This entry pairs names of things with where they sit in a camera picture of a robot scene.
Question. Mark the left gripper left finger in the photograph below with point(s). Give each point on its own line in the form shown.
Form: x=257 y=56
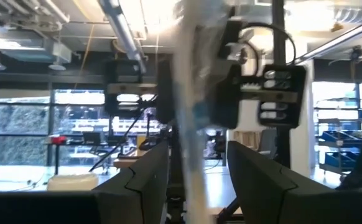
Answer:
x=143 y=193

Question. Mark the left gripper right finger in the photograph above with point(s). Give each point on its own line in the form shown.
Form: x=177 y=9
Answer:
x=268 y=193

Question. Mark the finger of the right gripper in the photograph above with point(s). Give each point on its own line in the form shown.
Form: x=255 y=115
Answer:
x=227 y=109
x=165 y=102

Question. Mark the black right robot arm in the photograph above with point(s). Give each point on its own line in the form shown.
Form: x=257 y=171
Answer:
x=176 y=186

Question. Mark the yellow disinfecting wipes canister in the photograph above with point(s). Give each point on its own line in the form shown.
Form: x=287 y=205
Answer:
x=72 y=183

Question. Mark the red object on stand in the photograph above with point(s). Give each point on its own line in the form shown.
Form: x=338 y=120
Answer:
x=59 y=139

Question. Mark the shelf with blue bins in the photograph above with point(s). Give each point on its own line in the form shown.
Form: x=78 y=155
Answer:
x=333 y=137

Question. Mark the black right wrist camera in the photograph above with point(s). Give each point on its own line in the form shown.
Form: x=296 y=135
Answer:
x=234 y=31

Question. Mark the black vertical post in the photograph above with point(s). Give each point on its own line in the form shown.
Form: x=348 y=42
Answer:
x=278 y=12

